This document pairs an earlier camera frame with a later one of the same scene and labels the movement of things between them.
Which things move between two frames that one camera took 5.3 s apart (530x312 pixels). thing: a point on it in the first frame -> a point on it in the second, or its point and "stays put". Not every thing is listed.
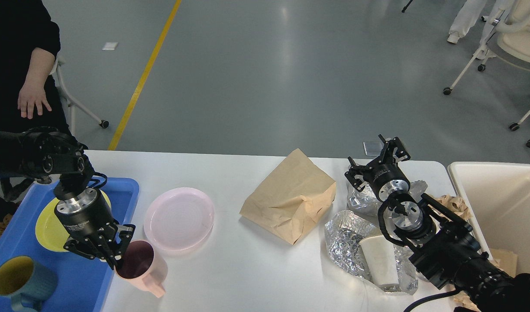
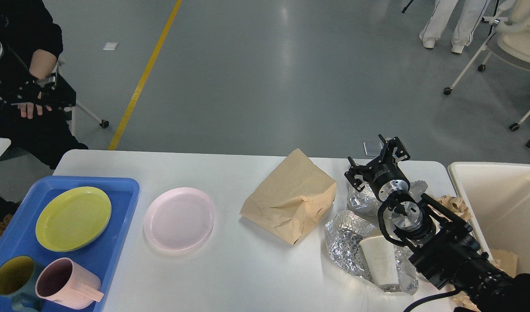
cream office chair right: x=518 y=32 stays put
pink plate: x=179 y=219 stays put
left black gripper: x=84 y=214 -> x=8 y=74
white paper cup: x=379 y=253 stays put
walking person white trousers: x=469 y=15 -> x=470 y=14
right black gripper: x=384 y=174 stays put
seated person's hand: x=31 y=94 stays put
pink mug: x=141 y=265 -> x=62 y=282
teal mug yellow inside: x=29 y=283 stays put
